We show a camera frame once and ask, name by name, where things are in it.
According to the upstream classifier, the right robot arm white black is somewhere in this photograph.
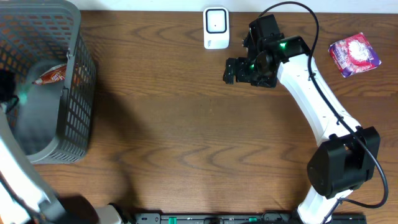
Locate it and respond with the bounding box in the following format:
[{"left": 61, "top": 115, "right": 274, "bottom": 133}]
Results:
[{"left": 223, "top": 15, "right": 381, "bottom": 223}]

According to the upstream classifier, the grey plastic mesh basket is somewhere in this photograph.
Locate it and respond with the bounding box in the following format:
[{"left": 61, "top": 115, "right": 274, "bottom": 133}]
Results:
[{"left": 1, "top": 1, "right": 96, "bottom": 164}]

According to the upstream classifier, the black mounting rail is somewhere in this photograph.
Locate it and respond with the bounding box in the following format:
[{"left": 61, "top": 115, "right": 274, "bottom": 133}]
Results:
[{"left": 135, "top": 212, "right": 368, "bottom": 224}]

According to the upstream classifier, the white barcode scanner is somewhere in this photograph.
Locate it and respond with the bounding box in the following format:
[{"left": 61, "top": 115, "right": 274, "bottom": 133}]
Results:
[{"left": 203, "top": 7, "right": 230, "bottom": 50}]

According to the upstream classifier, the orange snack packet in basket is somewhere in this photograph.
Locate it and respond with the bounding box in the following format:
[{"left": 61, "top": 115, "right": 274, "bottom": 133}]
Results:
[{"left": 32, "top": 63, "right": 67, "bottom": 85}]

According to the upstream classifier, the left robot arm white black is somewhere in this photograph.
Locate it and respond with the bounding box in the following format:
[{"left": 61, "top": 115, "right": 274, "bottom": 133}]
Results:
[{"left": 1, "top": 70, "right": 134, "bottom": 223}]

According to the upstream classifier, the purple pink snack packet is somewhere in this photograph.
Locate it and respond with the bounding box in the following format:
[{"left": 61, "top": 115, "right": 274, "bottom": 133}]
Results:
[{"left": 328, "top": 32, "right": 382, "bottom": 78}]

